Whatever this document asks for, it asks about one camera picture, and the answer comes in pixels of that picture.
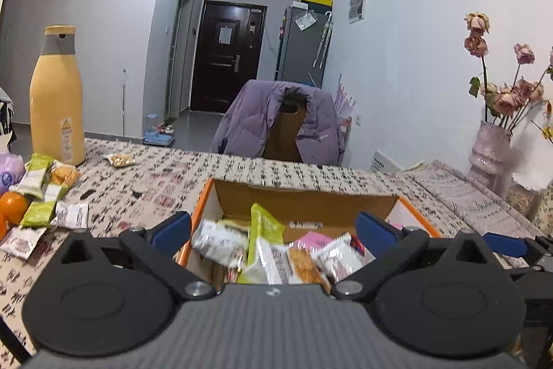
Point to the grey refrigerator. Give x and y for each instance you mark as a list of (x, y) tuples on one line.
[(303, 43)]

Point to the green white snack bar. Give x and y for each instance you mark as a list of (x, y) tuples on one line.
[(265, 232)]

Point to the purple tissue pack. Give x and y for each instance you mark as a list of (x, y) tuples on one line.
[(12, 168)]

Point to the dried rose bouquet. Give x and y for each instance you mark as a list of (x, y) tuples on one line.
[(519, 99)]

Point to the white silver snack packet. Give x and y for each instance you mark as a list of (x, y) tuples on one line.
[(225, 242)]

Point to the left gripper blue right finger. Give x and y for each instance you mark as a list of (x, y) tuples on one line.
[(375, 235)]

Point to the wooden chair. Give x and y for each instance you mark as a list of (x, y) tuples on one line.
[(281, 143)]

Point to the green snack bar on table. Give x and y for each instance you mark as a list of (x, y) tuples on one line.
[(35, 173)]

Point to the red cardboard pumpkin box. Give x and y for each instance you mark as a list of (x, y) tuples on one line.
[(299, 211)]

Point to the orange tangerine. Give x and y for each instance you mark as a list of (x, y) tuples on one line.
[(13, 207)]

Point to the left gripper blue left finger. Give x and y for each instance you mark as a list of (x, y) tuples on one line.
[(172, 234)]

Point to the clear storage jar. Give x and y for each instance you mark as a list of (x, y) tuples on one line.
[(523, 197)]

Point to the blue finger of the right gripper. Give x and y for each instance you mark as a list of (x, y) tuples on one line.
[(508, 246)]

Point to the pink quilted cloth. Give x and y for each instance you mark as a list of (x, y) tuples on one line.
[(452, 201)]

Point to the dark entrance door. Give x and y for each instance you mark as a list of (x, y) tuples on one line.
[(227, 55)]

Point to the pink snack packet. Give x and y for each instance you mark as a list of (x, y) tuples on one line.
[(311, 241)]

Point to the purple jacket on chair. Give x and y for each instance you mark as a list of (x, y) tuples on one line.
[(244, 128)]

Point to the oat crisp snack packet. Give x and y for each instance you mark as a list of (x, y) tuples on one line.
[(296, 267)]

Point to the yellow thermos bottle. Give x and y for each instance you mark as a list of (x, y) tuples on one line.
[(56, 98)]

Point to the wall picture frame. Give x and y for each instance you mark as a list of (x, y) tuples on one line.
[(356, 10)]

